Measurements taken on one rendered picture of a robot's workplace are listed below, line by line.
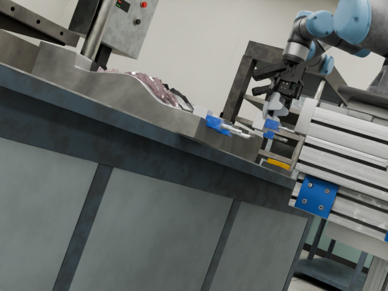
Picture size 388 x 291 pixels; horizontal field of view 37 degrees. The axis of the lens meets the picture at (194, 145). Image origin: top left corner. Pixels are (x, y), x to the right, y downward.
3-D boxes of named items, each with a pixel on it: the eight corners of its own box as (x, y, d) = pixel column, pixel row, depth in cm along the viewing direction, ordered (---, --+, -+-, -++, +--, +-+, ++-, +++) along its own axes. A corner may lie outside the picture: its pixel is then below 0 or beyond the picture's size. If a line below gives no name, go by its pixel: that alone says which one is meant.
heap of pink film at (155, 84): (186, 115, 163) (195, 89, 163) (165, 104, 146) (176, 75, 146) (108, 89, 171) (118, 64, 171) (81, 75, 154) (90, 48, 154)
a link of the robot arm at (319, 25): (351, 18, 167) (334, 25, 178) (317, 4, 165) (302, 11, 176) (342, 44, 167) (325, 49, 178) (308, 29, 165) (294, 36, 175)
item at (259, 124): (294, 142, 178) (299, 126, 178) (290, 138, 173) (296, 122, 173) (256, 130, 183) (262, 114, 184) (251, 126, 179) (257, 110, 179)
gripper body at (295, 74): (292, 96, 174) (305, 59, 175) (266, 89, 178) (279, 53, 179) (298, 102, 181) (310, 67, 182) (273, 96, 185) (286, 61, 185)
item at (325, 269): (378, 288, 665) (405, 215, 666) (351, 303, 495) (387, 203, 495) (321, 265, 696) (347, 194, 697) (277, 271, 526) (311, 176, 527)
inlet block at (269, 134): (284, 148, 223) (289, 135, 223) (284, 147, 218) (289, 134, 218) (253, 137, 225) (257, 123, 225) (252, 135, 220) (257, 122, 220)
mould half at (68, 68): (219, 149, 163) (232, 113, 163) (193, 138, 138) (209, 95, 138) (73, 97, 178) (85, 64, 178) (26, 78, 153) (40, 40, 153)
